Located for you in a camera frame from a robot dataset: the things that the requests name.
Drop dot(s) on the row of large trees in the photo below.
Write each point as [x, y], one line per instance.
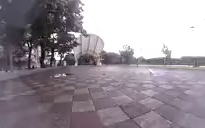
[46, 30]

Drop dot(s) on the dark bushes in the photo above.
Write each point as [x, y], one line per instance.
[118, 57]

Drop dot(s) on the small slender tree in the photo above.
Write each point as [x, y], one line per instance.
[166, 53]

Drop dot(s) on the white shell-shaped canopy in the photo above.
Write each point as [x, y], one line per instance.
[89, 48]

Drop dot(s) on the checkered paved plaza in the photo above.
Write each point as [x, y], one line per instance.
[116, 96]

